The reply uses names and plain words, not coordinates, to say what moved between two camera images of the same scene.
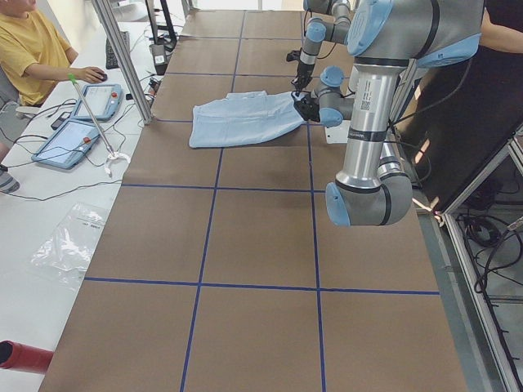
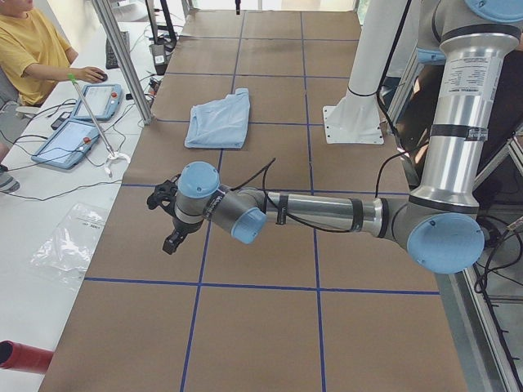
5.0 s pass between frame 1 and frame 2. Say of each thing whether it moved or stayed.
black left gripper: moved
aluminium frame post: stayed
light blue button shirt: moved
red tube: stayed
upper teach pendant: stayed
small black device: stayed
